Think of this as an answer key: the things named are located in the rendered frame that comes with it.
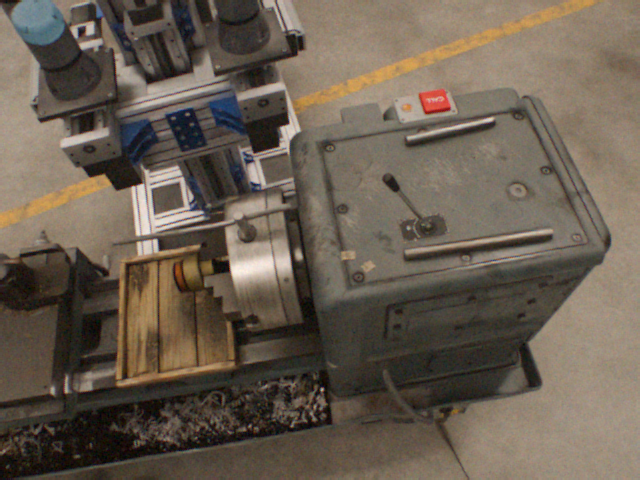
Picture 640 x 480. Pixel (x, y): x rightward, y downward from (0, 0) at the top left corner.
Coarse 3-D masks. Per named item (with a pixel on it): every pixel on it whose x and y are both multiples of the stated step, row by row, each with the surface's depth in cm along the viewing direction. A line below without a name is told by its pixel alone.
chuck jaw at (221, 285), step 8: (208, 280) 115; (216, 280) 115; (224, 280) 115; (208, 288) 114; (216, 288) 114; (224, 288) 113; (232, 288) 113; (216, 296) 112; (224, 296) 112; (232, 296) 112; (224, 304) 111; (232, 304) 111; (224, 312) 109; (232, 312) 110; (240, 312) 110; (232, 320) 112; (248, 320) 110; (256, 320) 111
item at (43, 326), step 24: (0, 312) 130; (24, 312) 130; (48, 312) 129; (0, 336) 127; (24, 336) 126; (48, 336) 126; (0, 360) 124; (24, 360) 123; (48, 360) 123; (0, 384) 120; (24, 384) 120; (48, 384) 120
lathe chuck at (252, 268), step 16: (256, 192) 116; (240, 208) 109; (256, 208) 108; (256, 224) 106; (240, 240) 105; (256, 240) 104; (240, 256) 104; (256, 256) 104; (272, 256) 104; (240, 272) 104; (256, 272) 104; (272, 272) 104; (240, 288) 104; (256, 288) 105; (272, 288) 105; (240, 304) 106; (256, 304) 106; (272, 304) 107; (272, 320) 111
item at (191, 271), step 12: (180, 264) 117; (192, 264) 116; (204, 264) 117; (216, 264) 122; (180, 276) 116; (192, 276) 115; (204, 276) 117; (180, 288) 117; (192, 288) 117; (204, 288) 117
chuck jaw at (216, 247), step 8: (232, 200) 115; (224, 208) 115; (216, 216) 113; (224, 216) 113; (208, 232) 115; (216, 232) 114; (224, 232) 114; (208, 240) 115; (216, 240) 115; (224, 240) 115; (200, 248) 115; (208, 248) 115; (216, 248) 116; (224, 248) 116; (208, 256) 116; (216, 256) 116; (224, 256) 116
